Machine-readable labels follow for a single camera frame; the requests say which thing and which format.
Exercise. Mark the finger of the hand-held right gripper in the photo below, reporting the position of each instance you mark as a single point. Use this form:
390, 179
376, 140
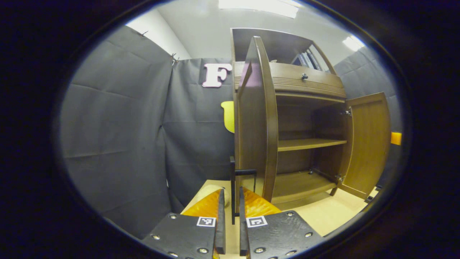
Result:
396, 138

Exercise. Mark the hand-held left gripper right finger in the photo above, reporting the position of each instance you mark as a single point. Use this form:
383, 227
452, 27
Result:
243, 233

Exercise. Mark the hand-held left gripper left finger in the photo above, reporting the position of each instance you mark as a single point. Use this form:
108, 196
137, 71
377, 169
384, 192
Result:
220, 230

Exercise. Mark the wooden shoe cabinet door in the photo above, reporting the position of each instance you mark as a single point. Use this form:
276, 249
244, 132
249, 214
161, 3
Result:
257, 136
366, 144

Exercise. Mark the wooden double-door shoe cabinet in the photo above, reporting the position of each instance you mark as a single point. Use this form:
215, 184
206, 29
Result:
294, 122

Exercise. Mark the wooden cabinet inner shelf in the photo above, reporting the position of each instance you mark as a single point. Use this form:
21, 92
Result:
305, 144

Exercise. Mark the small black floor object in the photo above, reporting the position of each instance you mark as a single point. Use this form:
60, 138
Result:
373, 194

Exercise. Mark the small ceiling light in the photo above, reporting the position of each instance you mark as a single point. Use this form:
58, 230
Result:
353, 43

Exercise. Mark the grey book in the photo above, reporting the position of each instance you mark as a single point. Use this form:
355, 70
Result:
307, 60

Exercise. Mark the dark blue book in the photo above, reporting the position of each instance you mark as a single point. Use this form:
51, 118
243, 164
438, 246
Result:
299, 60

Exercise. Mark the wooden drawer with black knob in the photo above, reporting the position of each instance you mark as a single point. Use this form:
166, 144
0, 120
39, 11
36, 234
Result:
287, 77

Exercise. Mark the black backdrop cloth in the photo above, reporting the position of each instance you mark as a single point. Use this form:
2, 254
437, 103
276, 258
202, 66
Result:
115, 126

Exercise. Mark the large rectangular ceiling light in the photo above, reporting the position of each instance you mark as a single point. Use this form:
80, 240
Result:
258, 6

